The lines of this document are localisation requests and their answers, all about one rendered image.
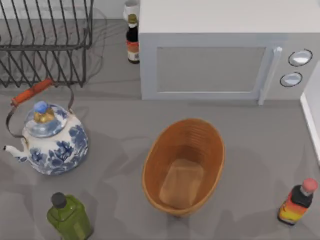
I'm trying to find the brown wicker basket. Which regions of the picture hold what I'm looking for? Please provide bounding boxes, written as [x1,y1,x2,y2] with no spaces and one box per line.
[141,118,226,217]

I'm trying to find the dark sauce bottle gold cap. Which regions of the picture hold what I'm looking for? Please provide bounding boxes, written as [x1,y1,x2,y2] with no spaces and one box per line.
[125,13,141,65]

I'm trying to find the pale microwave oven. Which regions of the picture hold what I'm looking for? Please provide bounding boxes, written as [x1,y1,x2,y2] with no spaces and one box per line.
[138,0,320,106]

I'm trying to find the blue and white teapot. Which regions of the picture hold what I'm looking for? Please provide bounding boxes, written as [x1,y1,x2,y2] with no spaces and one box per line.
[3,78,90,176]

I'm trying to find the white cup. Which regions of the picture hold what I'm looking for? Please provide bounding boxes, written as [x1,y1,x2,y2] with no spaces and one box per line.
[123,0,140,21]

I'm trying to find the green bottle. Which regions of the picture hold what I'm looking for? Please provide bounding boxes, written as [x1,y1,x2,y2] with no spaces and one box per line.
[46,192,93,240]

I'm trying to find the small microwave knob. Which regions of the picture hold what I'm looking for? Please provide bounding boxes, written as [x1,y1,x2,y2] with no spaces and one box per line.
[279,71,304,88]

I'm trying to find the large microwave knob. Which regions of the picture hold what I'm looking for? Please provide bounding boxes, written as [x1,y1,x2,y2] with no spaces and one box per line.
[288,49,314,68]

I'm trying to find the dark bottle pink cap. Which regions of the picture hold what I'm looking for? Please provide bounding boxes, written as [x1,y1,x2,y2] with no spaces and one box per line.
[277,178,319,226]

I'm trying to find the microwave door handle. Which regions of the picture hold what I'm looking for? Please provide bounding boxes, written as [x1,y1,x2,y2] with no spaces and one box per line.
[257,46,284,106]

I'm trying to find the dark wire dish rack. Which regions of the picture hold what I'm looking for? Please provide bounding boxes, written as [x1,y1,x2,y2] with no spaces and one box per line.
[0,0,95,89]

